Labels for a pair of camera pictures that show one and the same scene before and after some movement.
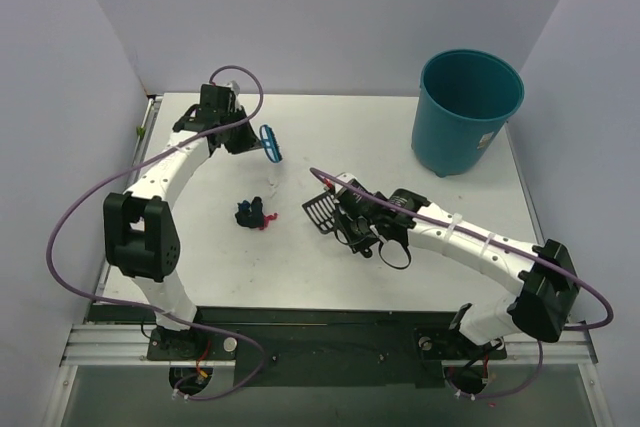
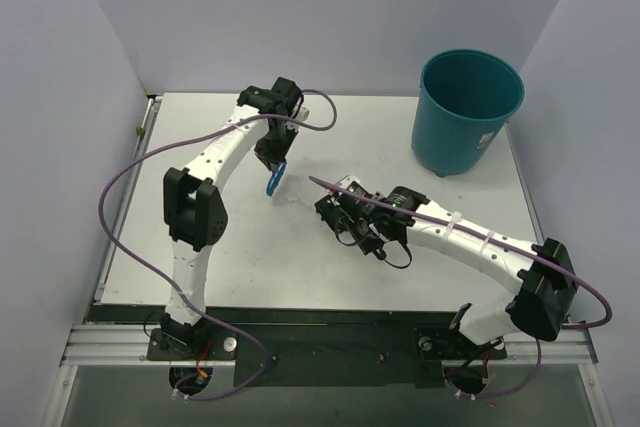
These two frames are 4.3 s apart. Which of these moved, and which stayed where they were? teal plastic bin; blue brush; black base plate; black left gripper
Moved: blue brush; black left gripper
Stayed: black base plate; teal plastic bin
